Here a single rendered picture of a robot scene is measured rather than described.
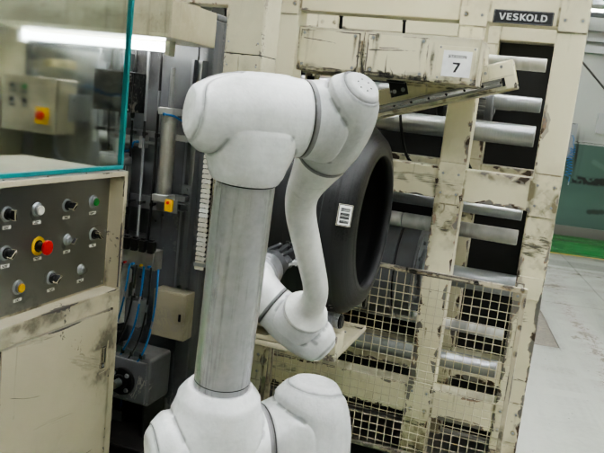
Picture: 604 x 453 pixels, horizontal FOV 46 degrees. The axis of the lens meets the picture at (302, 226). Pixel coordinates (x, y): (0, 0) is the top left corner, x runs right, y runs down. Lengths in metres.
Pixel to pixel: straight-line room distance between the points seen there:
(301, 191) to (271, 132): 0.24
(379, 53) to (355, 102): 1.23
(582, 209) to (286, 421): 10.46
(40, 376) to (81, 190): 0.53
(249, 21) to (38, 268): 0.95
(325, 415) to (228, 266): 0.36
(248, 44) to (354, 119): 1.13
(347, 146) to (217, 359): 0.42
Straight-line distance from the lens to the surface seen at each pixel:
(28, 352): 2.02
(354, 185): 1.97
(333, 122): 1.16
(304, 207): 1.36
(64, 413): 2.23
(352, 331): 2.39
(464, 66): 2.33
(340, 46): 2.42
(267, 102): 1.11
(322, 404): 1.36
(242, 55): 2.26
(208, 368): 1.26
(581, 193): 11.61
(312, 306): 1.52
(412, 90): 2.49
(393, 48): 2.37
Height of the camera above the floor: 1.52
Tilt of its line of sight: 10 degrees down
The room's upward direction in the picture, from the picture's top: 6 degrees clockwise
